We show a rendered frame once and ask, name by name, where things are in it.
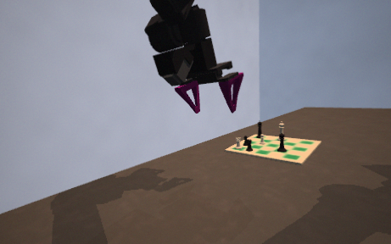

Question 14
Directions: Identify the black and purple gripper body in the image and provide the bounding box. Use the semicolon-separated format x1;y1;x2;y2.
181;38;238;86

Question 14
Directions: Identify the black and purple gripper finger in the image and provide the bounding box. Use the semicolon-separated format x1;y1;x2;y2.
175;80;200;114
219;72;243;113

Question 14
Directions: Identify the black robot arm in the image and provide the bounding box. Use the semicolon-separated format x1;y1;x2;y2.
145;0;216;86

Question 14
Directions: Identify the green and cream chessboard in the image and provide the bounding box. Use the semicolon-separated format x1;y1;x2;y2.
225;135;321;165

